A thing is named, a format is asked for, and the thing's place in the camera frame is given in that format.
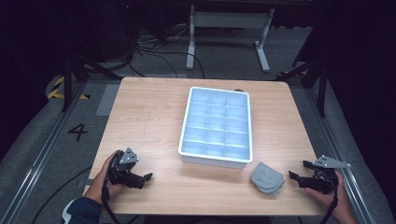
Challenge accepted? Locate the person's left hand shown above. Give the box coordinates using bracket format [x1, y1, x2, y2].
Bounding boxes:
[83, 151, 126, 205]

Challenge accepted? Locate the white divided storage box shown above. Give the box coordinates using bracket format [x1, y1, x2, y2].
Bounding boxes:
[177, 86, 254, 171]

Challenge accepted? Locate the white metal table frame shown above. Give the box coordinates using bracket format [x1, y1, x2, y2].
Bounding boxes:
[185, 4, 276, 74]

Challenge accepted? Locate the yellow and black floor tape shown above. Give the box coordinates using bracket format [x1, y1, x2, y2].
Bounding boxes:
[46, 76, 92, 101]

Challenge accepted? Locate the bundle of black floor cables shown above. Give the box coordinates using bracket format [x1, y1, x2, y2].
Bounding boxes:
[106, 24, 206, 79]

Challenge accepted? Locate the black floor cable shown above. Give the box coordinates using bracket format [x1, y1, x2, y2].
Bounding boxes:
[30, 165, 93, 224]

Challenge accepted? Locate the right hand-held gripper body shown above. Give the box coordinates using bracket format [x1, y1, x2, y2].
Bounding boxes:
[305, 154, 351, 195]

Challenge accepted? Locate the grey sock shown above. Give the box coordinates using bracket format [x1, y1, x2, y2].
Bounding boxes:
[256, 176, 286, 196]
[249, 161, 283, 189]

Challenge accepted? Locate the black metal stand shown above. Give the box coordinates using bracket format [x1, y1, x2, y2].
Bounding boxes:
[276, 55, 329, 119]
[60, 51, 123, 114]

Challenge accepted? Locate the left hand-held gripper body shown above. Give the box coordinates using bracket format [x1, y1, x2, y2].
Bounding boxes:
[106, 147, 140, 189]

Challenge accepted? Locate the metal floor rail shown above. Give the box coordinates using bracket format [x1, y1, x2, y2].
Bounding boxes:
[304, 87, 379, 224]
[0, 81, 89, 224]

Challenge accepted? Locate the right hand-held gripper cable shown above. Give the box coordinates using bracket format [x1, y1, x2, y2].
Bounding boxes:
[318, 173, 341, 224]

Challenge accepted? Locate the left hand-held gripper cable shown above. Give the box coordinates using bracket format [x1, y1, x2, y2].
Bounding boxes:
[100, 149, 125, 224]

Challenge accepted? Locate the person's right hand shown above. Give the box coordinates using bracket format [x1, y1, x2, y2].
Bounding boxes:
[304, 171, 357, 224]

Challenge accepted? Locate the hand-held gripper cable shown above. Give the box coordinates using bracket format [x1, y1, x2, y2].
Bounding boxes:
[318, 173, 341, 224]
[100, 149, 125, 224]

